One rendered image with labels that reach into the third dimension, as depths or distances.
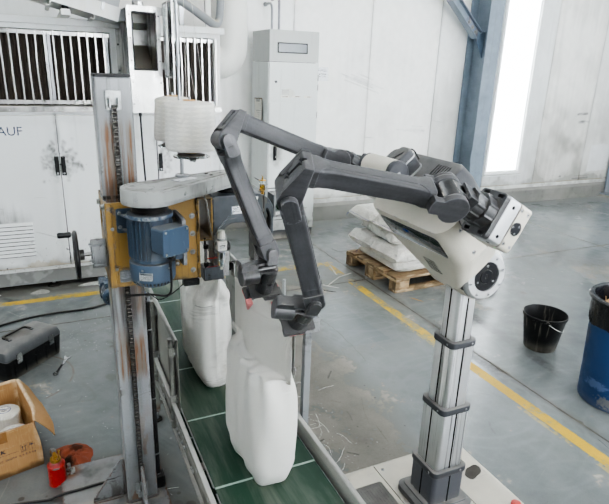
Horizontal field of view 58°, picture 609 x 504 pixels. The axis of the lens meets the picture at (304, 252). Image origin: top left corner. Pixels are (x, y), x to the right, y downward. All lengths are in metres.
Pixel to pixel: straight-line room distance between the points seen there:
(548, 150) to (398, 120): 2.78
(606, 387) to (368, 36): 4.80
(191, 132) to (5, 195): 3.12
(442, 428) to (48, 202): 3.61
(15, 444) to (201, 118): 1.77
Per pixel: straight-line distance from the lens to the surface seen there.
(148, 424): 2.45
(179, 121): 1.80
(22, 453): 2.94
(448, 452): 2.15
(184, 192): 1.87
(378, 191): 1.26
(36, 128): 4.68
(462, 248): 1.57
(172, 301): 3.56
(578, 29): 9.23
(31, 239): 4.84
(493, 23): 7.59
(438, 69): 7.55
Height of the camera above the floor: 1.80
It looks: 18 degrees down
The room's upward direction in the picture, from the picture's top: 2 degrees clockwise
